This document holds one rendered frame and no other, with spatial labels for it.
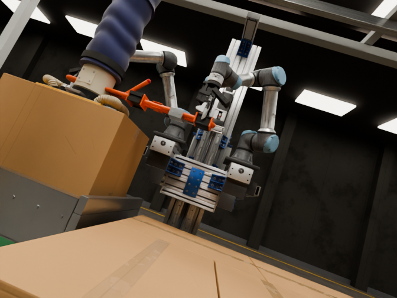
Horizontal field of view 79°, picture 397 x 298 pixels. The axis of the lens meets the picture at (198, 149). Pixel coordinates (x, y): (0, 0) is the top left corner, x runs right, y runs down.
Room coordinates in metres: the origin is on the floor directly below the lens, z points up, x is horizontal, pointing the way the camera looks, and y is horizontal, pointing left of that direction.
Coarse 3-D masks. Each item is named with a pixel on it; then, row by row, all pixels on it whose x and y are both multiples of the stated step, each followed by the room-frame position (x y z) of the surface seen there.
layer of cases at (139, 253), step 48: (48, 240) 0.54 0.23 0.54; (96, 240) 0.66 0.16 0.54; (144, 240) 0.83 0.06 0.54; (192, 240) 1.15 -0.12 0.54; (0, 288) 0.36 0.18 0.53; (48, 288) 0.38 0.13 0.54; (96, 288) 0.43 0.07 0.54; (144, 288) 0.49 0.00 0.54; (192, 288) 0.58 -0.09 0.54; (240, 288) 0.71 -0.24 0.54; (288, 288) 0.92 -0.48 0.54
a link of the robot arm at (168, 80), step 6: (162, 66) 1.61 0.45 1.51; (162, 72) 1.64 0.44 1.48; (168, 72) 1.63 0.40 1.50; (174, 72) 1.67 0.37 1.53; (162, 78) 1.67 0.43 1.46; (168, 78) 1.65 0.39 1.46; (168, 84) 1.66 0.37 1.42; (168, 90) 1.67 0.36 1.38; (174, 90) 1.69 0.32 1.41; (168, 96) 1.68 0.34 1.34; (174, 96) 1.69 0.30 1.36; (168, 102) 1.69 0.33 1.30; (174, 102) 1.70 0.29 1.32; (168, 120) 1.69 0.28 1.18
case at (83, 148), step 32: (0, 96) 1.04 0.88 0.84; (32, 96) 1.02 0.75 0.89; (64, 96) 1.00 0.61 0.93; (0, 128) 1.03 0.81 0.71; (32, 128) 1.01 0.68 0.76; (64, 128) 0.99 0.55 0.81; (96, 128) 0.98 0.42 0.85; (128, 128) 1.05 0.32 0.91; (0, 160) 1.02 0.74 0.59; (32, 160) 1.00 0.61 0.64; (64, 160) 0.98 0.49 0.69; (96, 160) 0.97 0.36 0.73; (128, 160) 1.20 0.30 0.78; (96, 192) 1.02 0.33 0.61
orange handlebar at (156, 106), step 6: (72, 78) 1.18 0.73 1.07; (108, 90) 1.15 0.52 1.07; (114, 90) 1.14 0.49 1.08; (144, 102) 1.12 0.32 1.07; (150, 102) 1.11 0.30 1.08; (156, 102) 1.11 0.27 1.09; (156, 108) 1.12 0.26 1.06; (162, 108) 1.11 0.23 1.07; (168, 108) 1.10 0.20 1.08; (186, 114) 1.09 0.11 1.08; (192, 120) 1.12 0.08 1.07
